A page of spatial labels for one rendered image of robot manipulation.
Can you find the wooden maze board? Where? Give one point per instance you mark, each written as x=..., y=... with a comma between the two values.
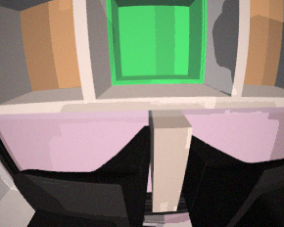
x=162, y=59

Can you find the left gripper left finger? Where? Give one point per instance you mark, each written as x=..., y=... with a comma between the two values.
x=116, y=191

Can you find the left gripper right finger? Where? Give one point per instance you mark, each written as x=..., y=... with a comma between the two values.
x=218, y=189

